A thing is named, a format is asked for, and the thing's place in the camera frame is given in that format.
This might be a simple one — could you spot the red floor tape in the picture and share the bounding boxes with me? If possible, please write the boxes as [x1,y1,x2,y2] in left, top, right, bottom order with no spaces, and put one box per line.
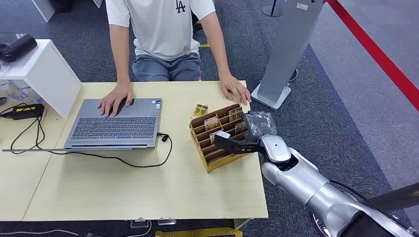
[327,0,419,112]

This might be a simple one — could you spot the black power adapter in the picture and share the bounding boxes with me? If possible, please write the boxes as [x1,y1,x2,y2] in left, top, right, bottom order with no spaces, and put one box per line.
[0,103,45,121]

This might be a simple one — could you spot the yellow frame piece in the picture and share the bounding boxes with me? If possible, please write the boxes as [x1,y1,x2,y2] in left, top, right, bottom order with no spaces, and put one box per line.
[155,227,244,237]

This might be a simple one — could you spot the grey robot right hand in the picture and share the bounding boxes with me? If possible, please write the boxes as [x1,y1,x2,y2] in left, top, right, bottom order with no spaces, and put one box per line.
[243,111,278,142]

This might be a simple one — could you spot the dark grey bar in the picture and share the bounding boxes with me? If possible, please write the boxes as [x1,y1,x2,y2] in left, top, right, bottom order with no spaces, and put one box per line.
[367,182,419,211]

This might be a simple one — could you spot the white furniture piece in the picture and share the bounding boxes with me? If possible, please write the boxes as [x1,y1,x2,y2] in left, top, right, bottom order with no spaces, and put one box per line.
[31,0,56,23]

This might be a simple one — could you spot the white floor cable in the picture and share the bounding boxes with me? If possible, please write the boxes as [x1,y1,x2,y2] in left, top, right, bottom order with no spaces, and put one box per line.
[0,229,80,237]

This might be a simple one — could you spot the black handheld device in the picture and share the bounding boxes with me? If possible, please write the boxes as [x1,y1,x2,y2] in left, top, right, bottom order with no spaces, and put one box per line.
[0,34,38,63]

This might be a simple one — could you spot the clear plastic bottles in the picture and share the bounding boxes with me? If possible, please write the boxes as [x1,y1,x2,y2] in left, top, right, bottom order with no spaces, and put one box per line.
[0,79,44,104]

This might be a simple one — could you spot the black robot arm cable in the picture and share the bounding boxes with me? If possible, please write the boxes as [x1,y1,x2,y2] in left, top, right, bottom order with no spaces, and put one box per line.
[329,179,372,205]

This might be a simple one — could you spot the wooden slotted card holder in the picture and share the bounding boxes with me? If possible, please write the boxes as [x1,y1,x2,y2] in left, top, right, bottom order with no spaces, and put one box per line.
[189,103,252,173]

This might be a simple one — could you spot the grey laptop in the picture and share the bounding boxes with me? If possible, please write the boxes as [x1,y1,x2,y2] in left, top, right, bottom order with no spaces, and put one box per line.
[2,98,163,153]

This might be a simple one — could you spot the black laptop charger cable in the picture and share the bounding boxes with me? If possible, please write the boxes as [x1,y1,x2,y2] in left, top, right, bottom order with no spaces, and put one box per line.
[9,116,173,169]

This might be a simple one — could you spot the white box stand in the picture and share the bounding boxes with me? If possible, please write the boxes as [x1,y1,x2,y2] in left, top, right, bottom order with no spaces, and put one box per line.
[0,39,83,119]

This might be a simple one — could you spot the person's right hand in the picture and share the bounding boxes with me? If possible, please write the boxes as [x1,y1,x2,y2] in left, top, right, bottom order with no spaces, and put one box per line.
[97,81,134,118]

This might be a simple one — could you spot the person's left hand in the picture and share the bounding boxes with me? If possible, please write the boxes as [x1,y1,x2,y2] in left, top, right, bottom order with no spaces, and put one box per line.
[218,74,252,106]

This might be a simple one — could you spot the grey kiosk stand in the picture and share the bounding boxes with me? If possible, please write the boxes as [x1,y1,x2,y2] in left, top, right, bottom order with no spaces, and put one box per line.
[251,0,325,111]

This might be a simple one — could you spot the person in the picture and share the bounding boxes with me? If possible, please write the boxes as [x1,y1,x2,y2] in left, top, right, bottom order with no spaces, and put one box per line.
[97,0,252,118]

